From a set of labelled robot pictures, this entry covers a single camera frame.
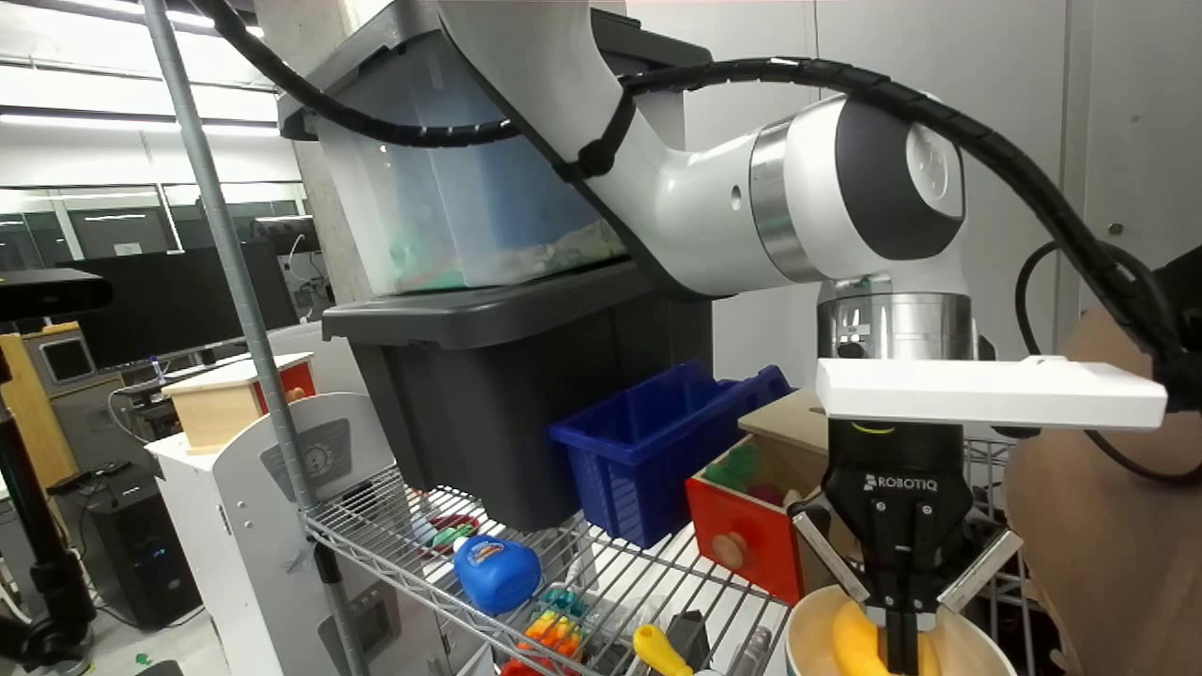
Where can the white grey machine cabinet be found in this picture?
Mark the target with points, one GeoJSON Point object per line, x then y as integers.
{"type": "Point", "coordinates": [234, 514]}

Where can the white bowl with teal rim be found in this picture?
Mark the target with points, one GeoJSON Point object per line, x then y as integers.
{"type": "Point", "coordinates": [957, 645]}

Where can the large dark grey storage tote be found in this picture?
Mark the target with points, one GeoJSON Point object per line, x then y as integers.
{"type": "Point", "coordinates": [472, 380]}

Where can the blue plastic bin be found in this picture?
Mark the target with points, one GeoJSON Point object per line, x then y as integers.
{"type": "Point", "coordinates": [636, 450]}

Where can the blue plastic lunch case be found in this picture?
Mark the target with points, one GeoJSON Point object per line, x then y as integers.
{"type": "Point", "coordinates": [498, 574]}

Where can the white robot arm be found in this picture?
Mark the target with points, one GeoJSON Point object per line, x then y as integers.
{"type": "Point", "coordinates": [862, 193]}

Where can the wooden box with red drawer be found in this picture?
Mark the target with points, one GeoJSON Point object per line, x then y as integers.
{"type": "Point", "coordinates": [741, 497]}

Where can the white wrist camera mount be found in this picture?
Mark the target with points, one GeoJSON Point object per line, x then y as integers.
{"type": "Point", "coordinates": [1043, 393]}

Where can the yellow handled toy knife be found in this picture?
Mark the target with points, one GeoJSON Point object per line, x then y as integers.
{"type": "Point", "coordinates": [649, 646]}

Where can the clear plastic storage bin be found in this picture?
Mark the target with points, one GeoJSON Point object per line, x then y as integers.
{"type": "Point", "coordinates": [437, 214]}

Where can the large cardboard box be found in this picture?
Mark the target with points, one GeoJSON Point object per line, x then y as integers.
{"type": "Point", "coordinates": [1116, 561]}

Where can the yellow round plush toy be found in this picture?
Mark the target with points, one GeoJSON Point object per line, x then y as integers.
{"type": "Point", "coordinates": [855, 646]}

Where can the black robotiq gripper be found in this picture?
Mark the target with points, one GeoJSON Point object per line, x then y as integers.
{"type": "Point", "coordinates": [904, 497]}

